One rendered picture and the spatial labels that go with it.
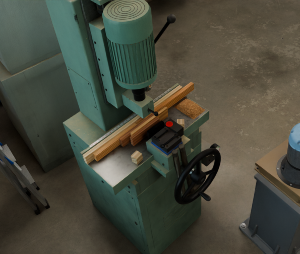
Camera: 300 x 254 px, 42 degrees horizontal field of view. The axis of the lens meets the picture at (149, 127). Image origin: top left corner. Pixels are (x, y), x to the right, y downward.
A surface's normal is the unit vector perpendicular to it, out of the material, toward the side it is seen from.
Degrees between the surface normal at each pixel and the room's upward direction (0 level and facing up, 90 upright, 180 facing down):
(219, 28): 0
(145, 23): 90
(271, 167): 4
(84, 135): 0
